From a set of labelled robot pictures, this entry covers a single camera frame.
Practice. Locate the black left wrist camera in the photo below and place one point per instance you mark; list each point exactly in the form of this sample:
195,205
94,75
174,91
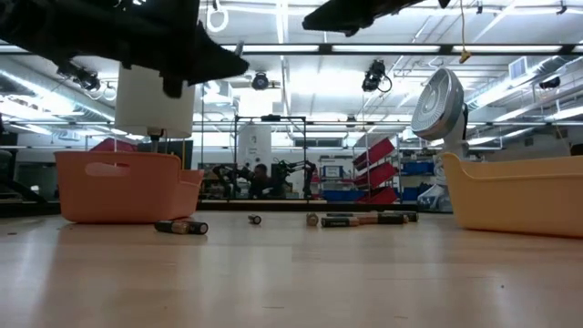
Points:
173,87

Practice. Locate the black background robot arm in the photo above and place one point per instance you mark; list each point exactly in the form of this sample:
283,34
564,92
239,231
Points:
228,175
296,171

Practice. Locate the white and blue steam iron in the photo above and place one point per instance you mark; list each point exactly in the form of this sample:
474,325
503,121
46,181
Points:
437,105

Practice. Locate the orange plastic bin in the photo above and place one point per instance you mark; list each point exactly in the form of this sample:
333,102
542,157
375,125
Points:
127,196

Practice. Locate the red tilted shelf bin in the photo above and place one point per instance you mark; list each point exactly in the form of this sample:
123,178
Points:
375,152
380,196
378,174

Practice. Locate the small background monitor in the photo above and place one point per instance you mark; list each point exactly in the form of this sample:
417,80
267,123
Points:
332,171

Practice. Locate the black overhead rig beam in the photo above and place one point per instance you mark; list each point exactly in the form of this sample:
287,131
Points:
325,48

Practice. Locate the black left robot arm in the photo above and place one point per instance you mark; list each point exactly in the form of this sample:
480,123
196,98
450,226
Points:
50,27

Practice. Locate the person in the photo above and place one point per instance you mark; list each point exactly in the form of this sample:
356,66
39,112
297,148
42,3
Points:
260,180

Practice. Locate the blue shelf bin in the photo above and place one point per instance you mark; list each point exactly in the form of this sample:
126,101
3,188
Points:
416,168
412,193
341,196

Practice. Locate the black ceiling camera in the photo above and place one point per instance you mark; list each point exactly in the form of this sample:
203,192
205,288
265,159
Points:
260,81
82,77
374,75

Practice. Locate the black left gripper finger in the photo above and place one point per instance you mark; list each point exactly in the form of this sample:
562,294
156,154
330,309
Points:
214,61

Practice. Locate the black aluminium table frame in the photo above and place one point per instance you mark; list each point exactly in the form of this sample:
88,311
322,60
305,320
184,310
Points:
273,206

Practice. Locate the white round column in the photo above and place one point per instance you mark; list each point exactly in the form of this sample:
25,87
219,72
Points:
255,146

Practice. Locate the black background frame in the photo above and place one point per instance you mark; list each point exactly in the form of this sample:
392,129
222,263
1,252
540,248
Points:
268,118

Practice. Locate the yellow plastic bin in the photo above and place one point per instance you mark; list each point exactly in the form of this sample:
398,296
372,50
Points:
514,200

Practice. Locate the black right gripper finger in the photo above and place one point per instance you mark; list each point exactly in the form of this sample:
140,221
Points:
341,20

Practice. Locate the white shade wooden base lamp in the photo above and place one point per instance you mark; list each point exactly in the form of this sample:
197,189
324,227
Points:
155,109

